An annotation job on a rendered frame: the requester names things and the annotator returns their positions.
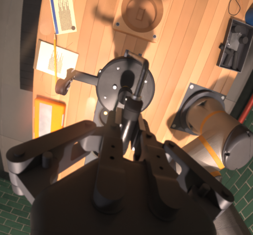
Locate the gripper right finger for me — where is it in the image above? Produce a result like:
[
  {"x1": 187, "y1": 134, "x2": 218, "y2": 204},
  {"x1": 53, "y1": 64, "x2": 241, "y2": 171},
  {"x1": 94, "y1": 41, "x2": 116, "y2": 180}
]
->
[{"x1": 138, "y1": 116, "x2": 235, "y2": 220}]

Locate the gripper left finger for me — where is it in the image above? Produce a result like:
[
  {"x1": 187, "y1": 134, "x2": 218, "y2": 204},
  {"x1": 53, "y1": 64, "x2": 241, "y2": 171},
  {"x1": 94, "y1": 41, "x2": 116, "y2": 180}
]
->
[{"x1": 5, "y1": 110, "x2": 127, "y2": 214}]

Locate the wooden bench pocket block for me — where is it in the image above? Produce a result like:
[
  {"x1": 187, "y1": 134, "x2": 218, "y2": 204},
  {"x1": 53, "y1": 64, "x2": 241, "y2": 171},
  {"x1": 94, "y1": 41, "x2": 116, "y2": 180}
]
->
[{"x1": 112, "y1": 0, "x2": 173, "y2": 44}]

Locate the red pipe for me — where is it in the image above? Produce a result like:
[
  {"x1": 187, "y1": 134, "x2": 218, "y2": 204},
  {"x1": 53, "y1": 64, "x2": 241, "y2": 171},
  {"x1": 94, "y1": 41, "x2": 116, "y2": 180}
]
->
[{"x1": 238, "y1": 94, "x2": 253, "y2": 123}]

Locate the yellow pencil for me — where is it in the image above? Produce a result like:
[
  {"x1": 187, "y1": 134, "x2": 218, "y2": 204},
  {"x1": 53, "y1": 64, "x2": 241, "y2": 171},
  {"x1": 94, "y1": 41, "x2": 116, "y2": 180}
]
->
[{"x1": 53, "y1": 33, "x2": 58, "y2": 82}]

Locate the white notepad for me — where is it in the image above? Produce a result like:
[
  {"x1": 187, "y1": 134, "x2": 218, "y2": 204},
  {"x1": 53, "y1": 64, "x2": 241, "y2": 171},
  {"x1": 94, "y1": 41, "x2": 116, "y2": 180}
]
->
[{"x1": 33, "y1": 39, "x2": 80, "y2": 80}]

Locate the grey open box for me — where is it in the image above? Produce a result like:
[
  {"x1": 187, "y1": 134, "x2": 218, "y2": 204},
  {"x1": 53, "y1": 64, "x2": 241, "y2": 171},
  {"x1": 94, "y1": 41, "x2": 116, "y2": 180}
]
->
[{"x1": 216, "y1": 17, "x2": 253, "y2": 74}]

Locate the printed paper with blue stripe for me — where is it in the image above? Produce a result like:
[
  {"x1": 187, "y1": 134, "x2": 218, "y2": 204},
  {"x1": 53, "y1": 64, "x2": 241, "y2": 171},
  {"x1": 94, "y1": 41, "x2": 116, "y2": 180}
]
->
[{"x1": 49, "y1": 0, "x2": 78, "y2": 35}]

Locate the blue ball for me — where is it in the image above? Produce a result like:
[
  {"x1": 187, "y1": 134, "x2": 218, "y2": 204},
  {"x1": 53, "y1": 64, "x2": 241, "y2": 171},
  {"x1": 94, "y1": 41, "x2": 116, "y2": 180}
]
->
[{"x1": 245, "y1": 7, "x2": 253, "y2": 26}]

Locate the grey square base plate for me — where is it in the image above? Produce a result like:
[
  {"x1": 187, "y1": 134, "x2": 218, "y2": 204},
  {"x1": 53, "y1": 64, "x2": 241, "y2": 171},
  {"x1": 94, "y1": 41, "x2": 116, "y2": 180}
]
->
[{"x1": 170, "y1": 82, "x2": 227, "y2": 136}]

